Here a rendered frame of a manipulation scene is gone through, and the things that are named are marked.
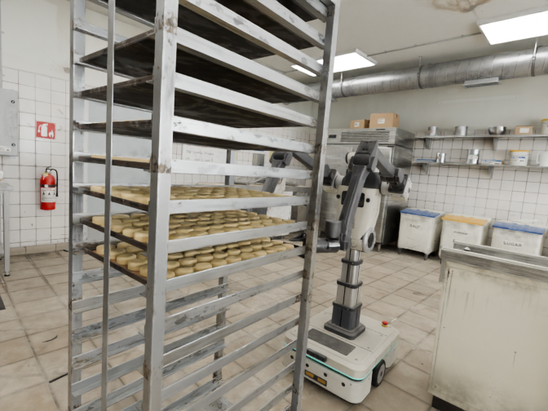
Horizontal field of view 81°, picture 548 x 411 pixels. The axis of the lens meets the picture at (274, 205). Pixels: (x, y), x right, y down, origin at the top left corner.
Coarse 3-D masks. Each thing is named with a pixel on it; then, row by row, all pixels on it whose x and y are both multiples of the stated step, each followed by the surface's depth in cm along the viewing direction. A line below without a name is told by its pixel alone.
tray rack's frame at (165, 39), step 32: (160, 0) 61; (320, 0) 102; (160, 32) 61; (160, 64) 61; (160, 96) 62; (160, 128) 62; (160, 160) 63; (160, 192) 64; (160, 224) 65; (160, 256) 66; (160, 288) 67; (160, 320) 68; (160, 352) 69; (160, 384) 71
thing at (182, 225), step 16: (112, 224) 86; (128, 224) 86; (144, 224) 89; (176, 224) 92; (192, 224) 95; (208, 224) 97; (224, 224) 99; (240, 224) 103; (256, 224) 102; (272, 224) 104; (144, 240) 77
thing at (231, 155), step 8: (232, 152) 139; (232, 160) 139; (232, 176) 140; (224, 184) 141; (232, 184) 141; (224, 280) 145; (224, 312) 148; (216, 320) 148; (216, 352) 149; (216, 376) 150
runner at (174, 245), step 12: (252, 228) 92; (264, 228) 96; (276, 228) 101; (288, 228) 106; (300, 228) 111; (180, 240) 73; (192, 240) 76; (204, 240) 79; (216, 240) 82; (228, 240) 85; (240, 240) 88; (144, 252) 70; (168, 252) 71
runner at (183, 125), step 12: (180, 120) 69; (192, 120) 71; (180, 132) 71; (192, 132) 72; (204, 132) 74; (216, 132) 77; (228, 132) 80; (240, 132) 83; (252, 132) 87; (264, 144) 91; (276, 144) 95; (288, 144) 99; (300, 144) 104; (312, 144) 110
